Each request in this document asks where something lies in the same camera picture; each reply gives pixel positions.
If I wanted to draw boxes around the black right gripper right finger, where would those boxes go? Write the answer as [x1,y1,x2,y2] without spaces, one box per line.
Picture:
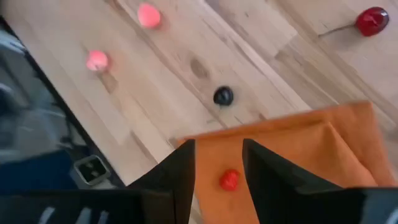
[242,138,398,224]

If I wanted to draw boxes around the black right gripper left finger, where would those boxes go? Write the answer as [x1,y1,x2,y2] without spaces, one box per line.
[0,139,196,224]

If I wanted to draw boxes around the red toy strawberry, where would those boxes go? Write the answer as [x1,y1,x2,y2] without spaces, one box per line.
[219,169,241,192]

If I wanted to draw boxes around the pink toy peach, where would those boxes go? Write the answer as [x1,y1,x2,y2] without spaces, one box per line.
[86,49,110,73]
[137,2,162,29]

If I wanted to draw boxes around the red toy cherry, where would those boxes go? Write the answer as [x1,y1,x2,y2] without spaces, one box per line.
[317,6,390,37]

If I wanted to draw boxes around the grey square socket box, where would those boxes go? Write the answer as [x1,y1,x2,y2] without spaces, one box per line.
[73,154,112,187]

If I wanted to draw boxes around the orange folded cloth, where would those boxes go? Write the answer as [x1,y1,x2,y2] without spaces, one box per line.
[177,101,397,224]

